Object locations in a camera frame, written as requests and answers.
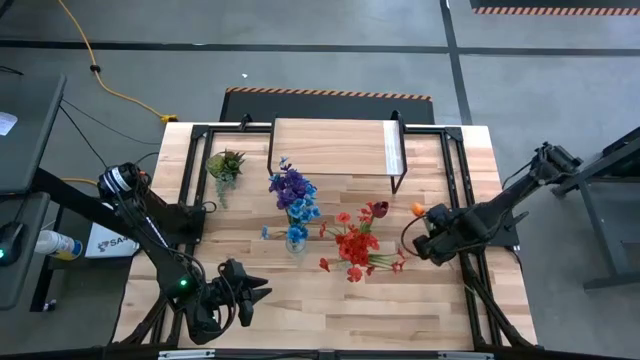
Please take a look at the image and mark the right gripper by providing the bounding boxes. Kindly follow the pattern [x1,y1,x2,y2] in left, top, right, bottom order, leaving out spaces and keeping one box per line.
[412,202,474,266]

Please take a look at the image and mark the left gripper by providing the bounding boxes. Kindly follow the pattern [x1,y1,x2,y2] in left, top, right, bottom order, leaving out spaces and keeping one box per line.
[217,257,274,329]

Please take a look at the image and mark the orange artificial tulip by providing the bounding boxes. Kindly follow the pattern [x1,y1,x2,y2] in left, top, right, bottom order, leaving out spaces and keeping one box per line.
[410,201,434,235]

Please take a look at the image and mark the clear ribbed glass vase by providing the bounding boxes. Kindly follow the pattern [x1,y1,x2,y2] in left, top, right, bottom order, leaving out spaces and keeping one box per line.
[284,233,308,255]

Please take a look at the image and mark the blue artificial flower bunch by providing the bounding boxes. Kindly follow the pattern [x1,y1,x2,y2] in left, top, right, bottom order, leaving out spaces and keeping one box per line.
[259,156,322,246]

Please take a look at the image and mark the red artificial flower bunch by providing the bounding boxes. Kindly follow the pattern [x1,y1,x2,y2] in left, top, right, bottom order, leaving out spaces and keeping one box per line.
[318,202,407,285]

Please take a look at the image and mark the purple artificial flower bunch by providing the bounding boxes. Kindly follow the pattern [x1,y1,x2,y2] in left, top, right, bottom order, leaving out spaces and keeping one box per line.
[268,167,312,211]

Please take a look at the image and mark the wooden shelf black legs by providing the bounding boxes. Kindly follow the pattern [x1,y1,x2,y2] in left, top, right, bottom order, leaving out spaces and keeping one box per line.
[267,110,409,195]

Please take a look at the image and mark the dark red artificial tulip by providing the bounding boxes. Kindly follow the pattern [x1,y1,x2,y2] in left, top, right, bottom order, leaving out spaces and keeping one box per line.
[358,200,390,236]

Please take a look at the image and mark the small green succulent plant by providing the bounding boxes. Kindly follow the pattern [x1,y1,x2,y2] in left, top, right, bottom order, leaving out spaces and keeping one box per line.
[205,148,247,210]

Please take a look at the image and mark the black metal stand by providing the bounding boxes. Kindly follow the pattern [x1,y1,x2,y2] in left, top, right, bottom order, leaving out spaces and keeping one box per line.
[551,125,640,292]

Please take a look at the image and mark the white printed cardboard box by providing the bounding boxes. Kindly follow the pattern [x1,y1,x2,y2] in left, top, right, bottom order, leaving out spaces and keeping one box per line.
[83,219,144,260]

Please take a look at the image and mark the black striped floor mat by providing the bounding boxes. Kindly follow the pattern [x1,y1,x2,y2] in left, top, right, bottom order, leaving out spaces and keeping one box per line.
[469,0,640,16]
[219,86,436,126]

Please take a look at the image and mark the black desk support beam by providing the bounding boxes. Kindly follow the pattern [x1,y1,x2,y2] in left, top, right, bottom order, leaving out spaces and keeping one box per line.
[32,167,146,242]

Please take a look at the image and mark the white spray can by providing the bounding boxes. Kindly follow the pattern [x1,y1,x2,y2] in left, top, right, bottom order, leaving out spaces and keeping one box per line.
[34,229,84,262]

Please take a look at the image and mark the dark grey side table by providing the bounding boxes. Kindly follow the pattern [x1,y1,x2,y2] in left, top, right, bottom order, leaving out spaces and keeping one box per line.
[0,192,51,311]

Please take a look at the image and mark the black computer mouse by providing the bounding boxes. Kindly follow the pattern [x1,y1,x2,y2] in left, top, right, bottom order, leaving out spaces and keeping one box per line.
[0,221,25,266]

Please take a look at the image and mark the grey computer desk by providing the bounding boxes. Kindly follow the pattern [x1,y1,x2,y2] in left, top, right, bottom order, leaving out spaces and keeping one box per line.
[0,73,67,197]

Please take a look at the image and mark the white paper sheet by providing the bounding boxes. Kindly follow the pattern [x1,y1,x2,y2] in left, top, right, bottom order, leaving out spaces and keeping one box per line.
[0,110,19,137]

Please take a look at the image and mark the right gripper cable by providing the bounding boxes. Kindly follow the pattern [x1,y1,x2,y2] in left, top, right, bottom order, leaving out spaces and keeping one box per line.
[399,214,427,260]

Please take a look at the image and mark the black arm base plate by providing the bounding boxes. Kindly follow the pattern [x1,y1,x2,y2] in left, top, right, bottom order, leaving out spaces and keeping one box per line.
[447,207,521,249]

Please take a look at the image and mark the black lever handle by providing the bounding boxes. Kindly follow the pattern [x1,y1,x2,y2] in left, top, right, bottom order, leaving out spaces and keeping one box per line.
[502,210,530,232]

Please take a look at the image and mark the black aluminium frame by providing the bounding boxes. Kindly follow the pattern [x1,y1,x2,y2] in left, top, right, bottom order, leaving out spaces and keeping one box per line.
[112,110,539,360]

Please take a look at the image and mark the silver metal bracket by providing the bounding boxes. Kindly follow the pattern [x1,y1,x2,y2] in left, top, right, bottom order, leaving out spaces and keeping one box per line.
[437,351,495,360]
[158,349,216,360]

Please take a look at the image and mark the yellow extension cable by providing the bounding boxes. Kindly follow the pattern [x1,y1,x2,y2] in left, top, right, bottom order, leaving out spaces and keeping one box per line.
[56,0,179,125]

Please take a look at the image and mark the thin black floor cable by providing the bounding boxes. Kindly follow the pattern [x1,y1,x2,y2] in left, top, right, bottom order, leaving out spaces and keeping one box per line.
[60,98,162,147]
[58,105,110,170]

